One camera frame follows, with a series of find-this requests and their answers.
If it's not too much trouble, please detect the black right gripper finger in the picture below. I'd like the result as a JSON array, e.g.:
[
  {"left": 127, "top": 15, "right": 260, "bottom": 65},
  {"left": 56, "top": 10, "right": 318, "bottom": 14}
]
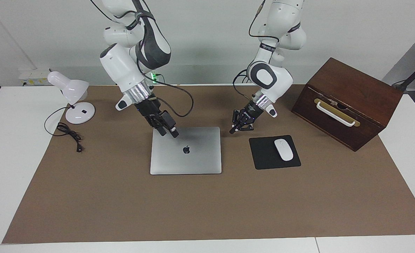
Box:
[
  {"left": 161, "top": 110, "right": 180, "bottom": 138},
  {"left": 151, "top": 117, "right": 168, "bottom": 137}
]

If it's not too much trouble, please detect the silver laptop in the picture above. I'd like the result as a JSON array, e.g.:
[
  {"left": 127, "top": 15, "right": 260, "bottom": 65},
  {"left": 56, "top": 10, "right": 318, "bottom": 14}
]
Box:
[{"left": 150, "top": 127, "right": 222, "bottom": 175}]

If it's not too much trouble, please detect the black mouse pad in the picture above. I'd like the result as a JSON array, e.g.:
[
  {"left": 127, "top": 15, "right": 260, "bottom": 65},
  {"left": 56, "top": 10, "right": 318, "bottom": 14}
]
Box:
[{"left": 249, "top": 135, "right": 301, "bottom": 170}]

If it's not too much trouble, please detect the white computer mouse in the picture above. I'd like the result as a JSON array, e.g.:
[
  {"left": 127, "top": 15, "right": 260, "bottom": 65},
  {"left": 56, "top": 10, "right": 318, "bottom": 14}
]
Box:
[{"left": 274, "top": 139, "right": 294, "bottom": 161}]

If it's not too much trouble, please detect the white desk lamp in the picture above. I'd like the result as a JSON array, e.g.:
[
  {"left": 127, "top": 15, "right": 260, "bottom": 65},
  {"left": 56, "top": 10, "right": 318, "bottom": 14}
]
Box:
[{"left": 47, "top": 71, "right": 96, "bottom": 124}]

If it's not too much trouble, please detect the brown table mat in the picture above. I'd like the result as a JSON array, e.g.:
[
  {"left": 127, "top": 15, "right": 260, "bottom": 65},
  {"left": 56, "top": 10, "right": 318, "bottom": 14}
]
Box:
[{"left": 2, "top": 84, "right": 415, "bottom": 244}]

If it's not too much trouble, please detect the dark wooden box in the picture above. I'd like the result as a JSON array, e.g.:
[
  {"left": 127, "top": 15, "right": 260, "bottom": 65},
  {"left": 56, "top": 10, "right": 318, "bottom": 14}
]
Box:
[{"left": 291, "top": 57, "right": 403, "bottom": 152}]

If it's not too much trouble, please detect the white power strip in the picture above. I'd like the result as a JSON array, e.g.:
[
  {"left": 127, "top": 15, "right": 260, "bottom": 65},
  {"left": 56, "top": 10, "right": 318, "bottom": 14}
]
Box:
[{"left": 19, "top": 69, "right": 51, "bottom": 86}]

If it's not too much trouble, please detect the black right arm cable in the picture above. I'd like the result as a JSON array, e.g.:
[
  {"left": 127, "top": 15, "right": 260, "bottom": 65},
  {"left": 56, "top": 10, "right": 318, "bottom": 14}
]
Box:
[{"left": 90, "top": 0, "right": 194, "bottom": 118}]

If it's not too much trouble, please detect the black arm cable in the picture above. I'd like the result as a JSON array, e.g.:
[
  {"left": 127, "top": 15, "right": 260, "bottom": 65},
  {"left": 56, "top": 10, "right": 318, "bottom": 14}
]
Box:
[
  {"left": 233, "top": 0, "right": 281, "bottom": 104},
  {"left": 90, "top": 0, "right": 194, "bottom": 118}
]

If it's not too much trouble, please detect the white box handle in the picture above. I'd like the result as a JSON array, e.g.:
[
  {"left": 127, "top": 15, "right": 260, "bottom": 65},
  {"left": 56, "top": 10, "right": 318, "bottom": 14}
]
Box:
[{"left": 315, "top": 100, "right": 357, "bottom": 127}]

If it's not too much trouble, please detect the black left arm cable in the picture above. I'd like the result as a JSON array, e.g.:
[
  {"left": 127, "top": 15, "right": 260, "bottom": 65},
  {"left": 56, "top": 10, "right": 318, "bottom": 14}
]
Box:
[{"left": 233, "top": 0, "right": 281, "bottom": 104}]

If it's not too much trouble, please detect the black lamp cable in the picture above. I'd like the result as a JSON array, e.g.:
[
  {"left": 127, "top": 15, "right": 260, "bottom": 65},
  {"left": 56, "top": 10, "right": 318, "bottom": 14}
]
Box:
[{"left": 44, "top": 106, "right": 85, "bottom": 153}]

